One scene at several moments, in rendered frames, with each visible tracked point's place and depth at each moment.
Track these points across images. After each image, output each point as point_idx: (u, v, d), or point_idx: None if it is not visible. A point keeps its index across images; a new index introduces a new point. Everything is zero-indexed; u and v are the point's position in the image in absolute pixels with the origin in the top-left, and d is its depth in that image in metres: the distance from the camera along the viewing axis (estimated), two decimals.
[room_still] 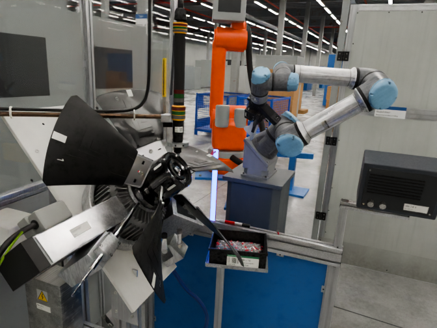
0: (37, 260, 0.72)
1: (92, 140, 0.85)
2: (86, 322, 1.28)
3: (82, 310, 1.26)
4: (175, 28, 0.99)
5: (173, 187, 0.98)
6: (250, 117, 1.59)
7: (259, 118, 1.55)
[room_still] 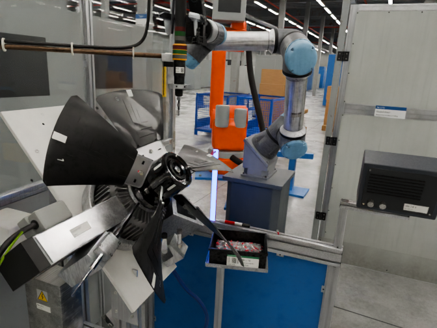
0: (37, 260, 0.72)
1: (92, 140, 0.85)
2: (86, 322, 1.28)
3: (82, 310, 1.26)
4: None
5: (173, 187, 0.98)
6: None
7: None
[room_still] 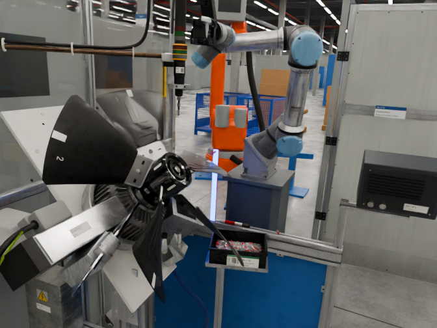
0: (37, 260, 0.72)
1: (142, 108, 1.13)
2: (86, 322, 1.28)
3: (82, 310, 1.26)
4: None
5: (158, 166, 0.97)
6: (193, 35, 1.18)
7: None
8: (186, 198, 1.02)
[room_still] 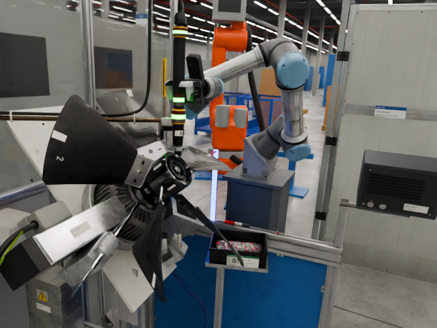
0: (37, 260, 0.72)
1: (142, 108, 1.13)
2: (86, 322, 1.28)
3: (82, 310, 1.26)
4: None
5: (158, 166, 0.97)
6: None
7: None
8: (186, 198, 1.02)
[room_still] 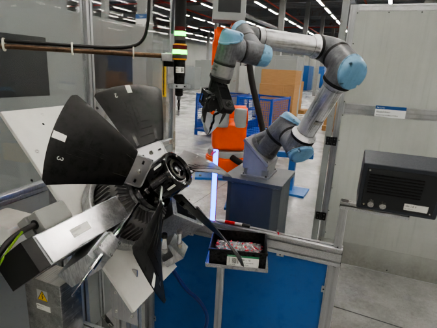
0: (37, 260, 0.72)
1: (206, 164, 1.27)
2: (86, 322, 1.28)
3: (82, 310, 1.26)
4: None
5: None
6: (203, 101, 1.22)
7: (210, 99, 1.17)
8: (160, 189, 0.95)
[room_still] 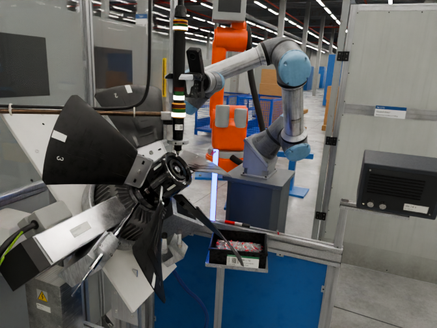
0: (37, 260, 0.72)
1: (206, 164, 1.27)
2: (86, 322, 1.28)
3: (82, 310, 1.26)
4: (175, 26, 0.99)
5: None
6: None
7: None
8: (160, 189, 0.95)
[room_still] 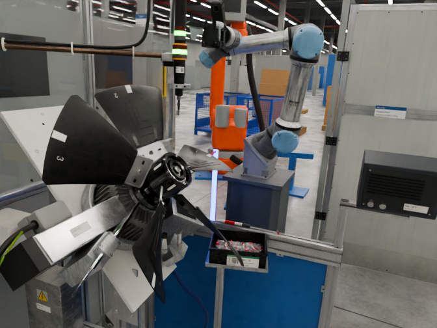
0: (37, 260, 0.72)
1: (206, 161, 1.26)
2: (86, 322, 1.28)
3: (82, 310, 1.26)
4: None
5: None
6: (204, 38, 1.25)
7: None
8: (160, 189, 0.95)
